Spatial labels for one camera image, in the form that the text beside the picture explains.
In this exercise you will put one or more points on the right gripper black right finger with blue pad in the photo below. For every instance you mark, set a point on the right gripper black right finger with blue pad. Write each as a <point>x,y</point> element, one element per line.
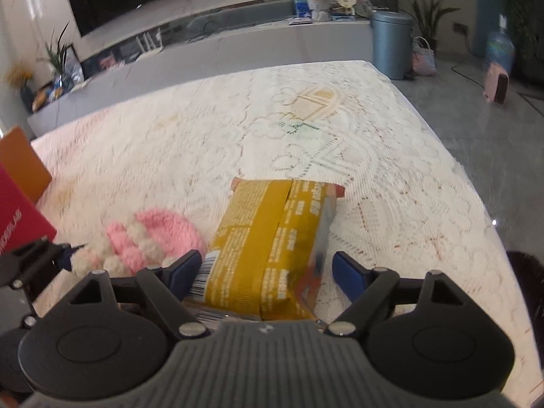
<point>369,292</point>

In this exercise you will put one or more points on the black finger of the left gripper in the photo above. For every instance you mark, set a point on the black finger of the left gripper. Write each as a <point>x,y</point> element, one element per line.
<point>25,273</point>

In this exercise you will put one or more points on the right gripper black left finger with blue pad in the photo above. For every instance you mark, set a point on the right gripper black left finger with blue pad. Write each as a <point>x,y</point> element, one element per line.
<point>163,291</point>

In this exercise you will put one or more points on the yellow snack packet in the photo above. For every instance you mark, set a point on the yellow snack packet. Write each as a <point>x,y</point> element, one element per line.
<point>266,259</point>

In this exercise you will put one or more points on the red cardboard box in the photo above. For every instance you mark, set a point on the red cardboard box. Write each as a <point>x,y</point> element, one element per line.
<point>20,221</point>

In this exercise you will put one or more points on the pink white knitted hat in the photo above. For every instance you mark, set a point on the pink white knitted hat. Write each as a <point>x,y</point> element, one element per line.
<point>149,238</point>

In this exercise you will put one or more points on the white lace tablecloth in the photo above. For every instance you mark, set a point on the white lace tablecloth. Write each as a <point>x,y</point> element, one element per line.
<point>409,204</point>

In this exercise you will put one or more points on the orange cardboard box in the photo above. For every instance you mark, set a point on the orange cardboard box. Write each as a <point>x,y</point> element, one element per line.
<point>23,165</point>

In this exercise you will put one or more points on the yellow dried flower vase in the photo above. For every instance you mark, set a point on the yellow dried flower vase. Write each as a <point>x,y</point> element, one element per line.
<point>19,77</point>

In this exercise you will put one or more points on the green plant in vase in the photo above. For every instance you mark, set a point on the green plant in vase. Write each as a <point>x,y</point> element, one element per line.
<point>63,60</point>

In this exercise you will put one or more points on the pastel woven handbag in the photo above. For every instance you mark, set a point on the pastel woven handbag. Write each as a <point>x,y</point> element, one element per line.
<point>423,58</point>

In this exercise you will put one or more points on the pink space heater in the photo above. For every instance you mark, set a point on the pink space heater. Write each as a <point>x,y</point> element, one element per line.
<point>496,84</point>

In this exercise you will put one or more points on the blue-grey trash bin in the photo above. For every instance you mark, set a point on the blue-grey trash bin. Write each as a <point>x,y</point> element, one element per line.
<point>392,43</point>

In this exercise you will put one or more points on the long grey TV cabinet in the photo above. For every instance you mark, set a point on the long grey TV cabinet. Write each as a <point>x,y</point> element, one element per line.
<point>270,44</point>

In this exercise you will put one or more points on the blue water bottle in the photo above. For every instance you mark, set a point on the blue water bottle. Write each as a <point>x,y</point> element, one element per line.
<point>500,49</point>

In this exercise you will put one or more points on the potted green plant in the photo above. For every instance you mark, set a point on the potted green plant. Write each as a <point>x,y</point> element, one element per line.
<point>428,14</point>

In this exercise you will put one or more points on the teddy bear gift display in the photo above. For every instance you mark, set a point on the teddy bear gift display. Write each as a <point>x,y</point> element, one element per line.
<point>332,10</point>

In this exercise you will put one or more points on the dark cabinet with plants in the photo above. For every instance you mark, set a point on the dark cabinet with plants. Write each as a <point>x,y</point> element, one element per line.
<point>524,26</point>

